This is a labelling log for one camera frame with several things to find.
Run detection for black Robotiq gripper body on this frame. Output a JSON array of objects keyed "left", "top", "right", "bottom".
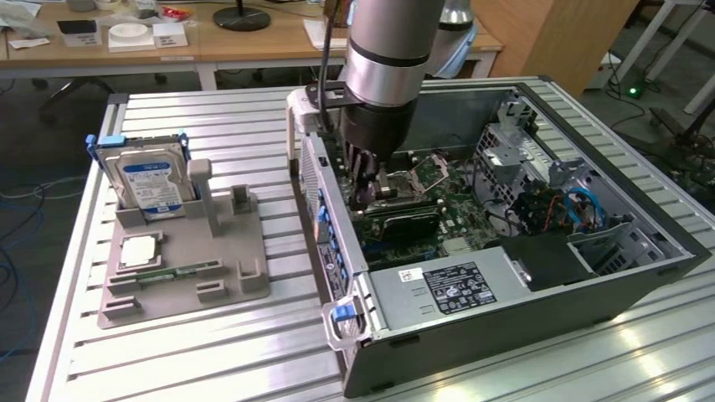
[{"left": 337, "top": 101, "right": 416, "bottom": 163}]

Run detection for green graphics card black heatsink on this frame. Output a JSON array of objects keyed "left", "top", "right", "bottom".
[{"left": 349, "top": 199, "right": 443, "bottom": 248}]

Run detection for CPU socket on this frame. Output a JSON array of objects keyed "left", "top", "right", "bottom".
[{"left": 384, "top": 170, "right": 423, "bottom": 207}]

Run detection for metal socket cover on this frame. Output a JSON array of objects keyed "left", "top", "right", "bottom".
[{"left": 409, "top": 153, "right": 451, "bottom": 193}]

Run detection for black installed RAM stick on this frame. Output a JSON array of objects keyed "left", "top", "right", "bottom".
[{"left": 384, "top": 200, "right": 443, "bottom": 217}]

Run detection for green motherboard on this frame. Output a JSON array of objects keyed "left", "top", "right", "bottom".
[{"left": 328, "top": 142, "right": 504, "bottom": 271}]

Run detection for metal disk bay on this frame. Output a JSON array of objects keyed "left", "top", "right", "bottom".
[
  {"left": 473, "top": 123, "right": 560, "bottom": 186},
  {"left": 567, "top": 220, "right": 669, "bottom": 278}
]

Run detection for white paper sheets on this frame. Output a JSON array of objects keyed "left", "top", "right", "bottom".
[{"left": 303, "top": 18, "right": 349, "bottom": 52}]

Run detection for grey power supply unit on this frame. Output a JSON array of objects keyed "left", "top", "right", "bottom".
[{"left": 356, "top": 246, "right": 532, "bottom": 332}]

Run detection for long wooden desk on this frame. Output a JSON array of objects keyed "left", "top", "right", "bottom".
[{"left": 0, "top": 0, "right": 504, "bottom": 80}]

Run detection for black round lamp base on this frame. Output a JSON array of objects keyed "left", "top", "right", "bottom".
[{"left": 211, "top": 0, "right": 272, "bottom": 33}]

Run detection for hard disk in blue caddy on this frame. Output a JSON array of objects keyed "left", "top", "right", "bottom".
[{"left": 84, "top": 131, "right": 201, "bottom": 222}]

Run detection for grey printed parts rack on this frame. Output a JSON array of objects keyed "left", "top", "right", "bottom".
[{"left": 97, "top": 157, "right": 272, "bottom": 331}]

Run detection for wooden cabinet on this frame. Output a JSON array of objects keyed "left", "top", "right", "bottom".
[{"left": 484, "top": 0, "right": 641, "bottom": 97}]

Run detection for black open PC case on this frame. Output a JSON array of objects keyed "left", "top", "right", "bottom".
[{"left": 285, "top": 81, "right": 715, "bottom": 399}]

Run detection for green RAM stick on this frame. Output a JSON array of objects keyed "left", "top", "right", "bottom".
[{"left": 136, "top": 265, "right": 216, "bottom": 283}]

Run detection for plain white box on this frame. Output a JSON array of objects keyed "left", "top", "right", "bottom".
[{"left": 151, "top": 22, "right": 189, "bottom": 49}]

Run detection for silver CPU chip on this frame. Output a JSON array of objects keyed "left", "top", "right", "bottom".
[{"left": 120, "top": 236, "right": 159, "bottom": 265}]

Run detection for white round container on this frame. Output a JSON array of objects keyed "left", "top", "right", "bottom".
[{"left": 106, "top": 23, "right": 155, "bottom": 54}]

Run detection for black office chair base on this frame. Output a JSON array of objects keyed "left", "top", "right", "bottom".
[{"left": 36, "top": 73, "right": 168, "bottom": 125}]

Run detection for black floor stand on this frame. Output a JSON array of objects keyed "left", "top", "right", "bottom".
[{"left": 647, "top": 106, "right": 715, "bottom": 186}]

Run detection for white box black lid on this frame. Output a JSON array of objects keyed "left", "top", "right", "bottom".
[{"left": 57, "top": 19, "right": 105, "bottom": 49}]

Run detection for clear plastic bag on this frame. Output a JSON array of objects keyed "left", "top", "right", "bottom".
[{"left": 0, "top": 0, "right": 58, "bottom": 38}]

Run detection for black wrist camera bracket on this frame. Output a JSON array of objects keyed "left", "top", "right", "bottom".
[{"left": 299, "top": 81, "right": 360, "bottom": 111}]

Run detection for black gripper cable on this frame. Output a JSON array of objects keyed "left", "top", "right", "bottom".
[{"left": 316, "top": 0, "right": 339, "bottom": 140}]

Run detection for black power wire bundle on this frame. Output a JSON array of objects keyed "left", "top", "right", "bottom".
[{"left": 505, "top": 188, "right": 568, "bottom": 235}]

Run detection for blue data wire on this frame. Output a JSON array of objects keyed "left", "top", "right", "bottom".
[{"left": 561, "top": 188, "right": 608, "bottom": 229}]

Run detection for white desk frame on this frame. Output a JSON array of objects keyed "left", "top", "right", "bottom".
[{"left": 608, "top": 0, "right": 715, "bottom": 115}]

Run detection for blue floor cables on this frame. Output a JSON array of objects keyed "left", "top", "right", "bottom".
[{"left": 0, "top": 175, "right": 46, "bottom": 362}]

